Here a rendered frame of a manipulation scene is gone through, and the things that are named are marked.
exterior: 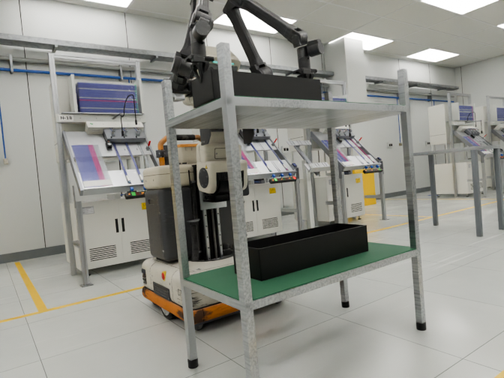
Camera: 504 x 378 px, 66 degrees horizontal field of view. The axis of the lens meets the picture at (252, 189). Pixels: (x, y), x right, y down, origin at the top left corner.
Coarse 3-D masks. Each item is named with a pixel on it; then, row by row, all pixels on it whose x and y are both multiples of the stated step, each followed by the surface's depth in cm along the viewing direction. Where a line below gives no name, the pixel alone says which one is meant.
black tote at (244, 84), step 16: (192, 80) 158; (208, 80) 147; (240, 80) 152; (256, 80) 157; (272, 80) 162; (288, 80) 167; (304, 80) 172; (208, 96) 148; (256, 96) 157; (272, 96) 161; (288, 96) 166; (304, 96) 172; (320, 96) 177
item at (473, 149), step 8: (424, 152) 377; (432, 152) 371; (440, 152) 364; (448, 152) 371; (472, 152) 339; (496, 152) 361; (432, 160) 416; (472, 160) 340; (496, 160) 362; (432, 168) 416; (472, 168) 341; (496, 168) 362; (432, 176) 417; (472, 176) 341; (496, 176) 363; (432, 184) 418; (496, 184) 364; (432, 192) 418; (496, 192) 364; (432, 200) 419; (480, 200) 341; (496, 200) 365; (432, 208) 420; (480, 208) 340; (480, 216) 340; (480, 224) 340; (480, 232) 340
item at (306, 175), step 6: (306, 168) 427; (306, 174) 427; (306, 180) 428; (306, 186) 428; (306, 192) 429; (306, 198) 430; (312, 198) 431; (306, 204) 431; (312, 204) 430; (306, 210) 432; (312, 210) 430; (312, 216) 430; (312, 222) 430
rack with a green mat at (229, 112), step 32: (224, 64) 110; (224, 96) 110; (192, 128) 152; (224, 128) 112; (256, 128) 171; (288, 128) 182; (416, 224) 162; (352, 256) 157; (384, 256) 152; (416, 256) 162; (192, 288) 140; (224, 288) 128; (256, 288) 125; (288, 288) 122; (416, 288) 163; (192, 320) 148; (416, 320) 164; (192, 352) 148; (256, 352) 114
